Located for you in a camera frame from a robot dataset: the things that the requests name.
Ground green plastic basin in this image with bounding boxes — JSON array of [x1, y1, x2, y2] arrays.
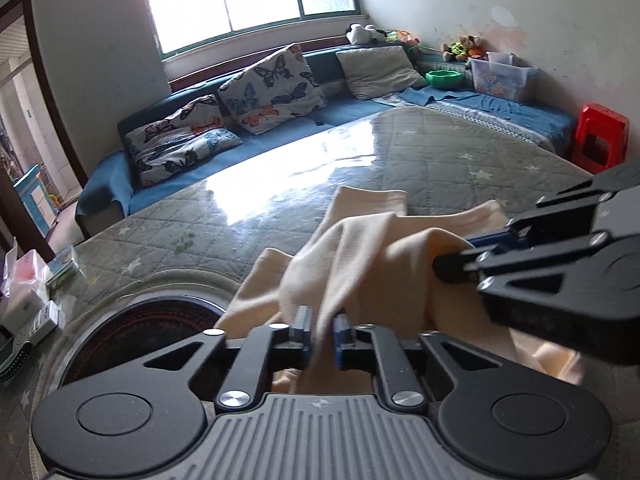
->
[[425, 70, 465, 90]]

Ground clear plastic storage box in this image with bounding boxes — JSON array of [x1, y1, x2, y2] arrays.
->
[[470, 52, 538, 103]]

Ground upright butterfly pillow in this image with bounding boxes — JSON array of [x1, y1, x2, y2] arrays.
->
[[217, 44, 326, 136]]

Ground white pink tissue box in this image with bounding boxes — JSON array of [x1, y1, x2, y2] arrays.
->
[[1, 240, 50, 335]]

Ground cream beige garment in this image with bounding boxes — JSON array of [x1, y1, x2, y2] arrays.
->
[[217, 186, 585, 394]]

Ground flat butterfly pillow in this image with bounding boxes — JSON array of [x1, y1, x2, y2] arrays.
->
[[125, 94, 242, 188]]

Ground panda plush toy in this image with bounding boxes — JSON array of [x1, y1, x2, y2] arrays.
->
[[345, 23, 387, 46]]

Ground colourful plush toy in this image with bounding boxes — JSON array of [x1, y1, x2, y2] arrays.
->
[[386, 30, 420, 47]]

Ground brown plush toys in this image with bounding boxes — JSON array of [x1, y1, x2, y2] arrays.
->
[[440, 35, 487, 62]]

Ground blue corner sofa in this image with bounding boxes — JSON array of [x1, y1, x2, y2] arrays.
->
[[75, 48, 575, 237]]

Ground blue cloth on sofa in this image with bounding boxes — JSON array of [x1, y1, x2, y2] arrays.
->
[[398, 87, 577, 134]]

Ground round black induction cooktop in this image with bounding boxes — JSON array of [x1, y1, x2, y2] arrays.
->
[[58, 295, 224, 386]]

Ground green small book stack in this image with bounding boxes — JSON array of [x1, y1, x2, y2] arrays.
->
[[47, 245, 80, 292]]

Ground blue children cabinet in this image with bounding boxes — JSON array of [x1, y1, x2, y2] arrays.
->
[[13, 165, 58, 237]]

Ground grey plain cushion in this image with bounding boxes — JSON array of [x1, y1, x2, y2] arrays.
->
[[336, 46, 427, 100]]

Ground red plastic stool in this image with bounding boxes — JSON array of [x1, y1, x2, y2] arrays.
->
[[570, 103, 629, 174]]

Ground teal black brush tool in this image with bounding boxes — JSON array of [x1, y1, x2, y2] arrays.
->
[[0, 327, 32, 385]]

